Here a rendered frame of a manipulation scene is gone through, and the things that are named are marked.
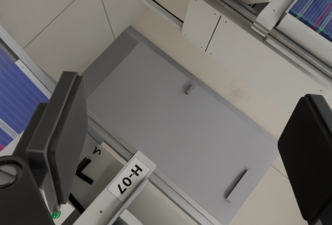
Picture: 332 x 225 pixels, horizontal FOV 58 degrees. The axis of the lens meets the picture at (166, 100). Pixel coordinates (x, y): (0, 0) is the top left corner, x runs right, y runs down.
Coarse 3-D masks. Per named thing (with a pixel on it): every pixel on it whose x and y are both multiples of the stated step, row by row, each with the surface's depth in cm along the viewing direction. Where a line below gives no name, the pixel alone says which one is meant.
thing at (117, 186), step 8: (136, 160) 86; (128, 168) 85; (136, 168) 85; (144, 168) 85; (120, 176) 84; (128, 176) 84; (136, 176) 84; (144, 176) 85; (112, 184) 83; (120, 184) 83; (128, 184) 83; (136, 184) 83; (144, 184) 80; (112, 192) 82; (120, 192) 82; (128, 192) 82; (136, 192) 80; (120, 200) 81; (128, 200) 79; (120, 216) 76; (128, 216) 77; (112, 224) 78; (128, 224) 76; (136, 224) 76
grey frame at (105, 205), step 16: (96, 128) 91; (112, 144) 90; (128, 144) 91; (128, 160) 89; (144, 160) 86; (160, 176) 88; (176, 192) 88; (96, 208) 80; (112, 208) 81; (192, 208) 87; (80, 224) 78; (96, 224) 79; (208, 224) 85
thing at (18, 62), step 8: (16, 64) 72; (24, 72) 73; (32, 80) 75; (40, 88) 76; (48, 96) 78; (88, 136) 88; (8, 144) 74; (16, 144) 75; (88, 144) 88; (96, 144) 90; (0, 152) 73; (8, 152) 75; (88, 152) 89; (80, 160) 88
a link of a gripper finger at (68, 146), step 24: (72, 72) 11; (72, 96) 10; (48, 120) 9; (72, 120) 10; (24, 144) 9; (48, 144) 8; (72, 144) 10; (48, 168) 9; (72, 168) 11; (48, 192) 9
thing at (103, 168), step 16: (96, 160) 100; (112, 160) 101; (96, 176) 99; (112, 176) 99; (80, 192) 96; (96, 192) 97; (144, 192) 98; (128, 208) 96; (144, 208) 96; (160, 208) 97; (64, 224) 92; (144, 224) 95; (160, 224) 95; (176, 224) 96
